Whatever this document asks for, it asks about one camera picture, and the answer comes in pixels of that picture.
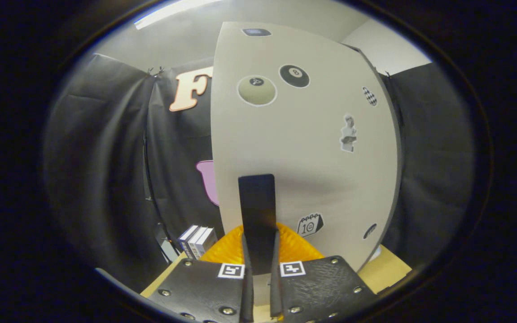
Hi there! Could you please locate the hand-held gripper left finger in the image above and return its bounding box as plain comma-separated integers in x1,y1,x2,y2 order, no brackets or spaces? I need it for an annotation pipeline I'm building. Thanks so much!
144,223,254,323

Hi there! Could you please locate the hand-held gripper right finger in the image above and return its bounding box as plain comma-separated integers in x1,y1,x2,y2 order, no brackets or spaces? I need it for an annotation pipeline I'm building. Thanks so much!
270,222,378,323

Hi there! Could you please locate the black door handle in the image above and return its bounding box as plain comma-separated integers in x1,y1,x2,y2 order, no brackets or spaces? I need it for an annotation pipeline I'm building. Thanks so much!
238,174,278,275

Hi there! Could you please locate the black backdrop cloth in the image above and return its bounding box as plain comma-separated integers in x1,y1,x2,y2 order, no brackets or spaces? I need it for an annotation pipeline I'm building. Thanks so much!
43,53,474,288

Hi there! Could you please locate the ceiling light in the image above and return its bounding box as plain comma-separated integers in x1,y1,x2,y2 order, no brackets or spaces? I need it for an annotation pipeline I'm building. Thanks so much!
134,0,223,30

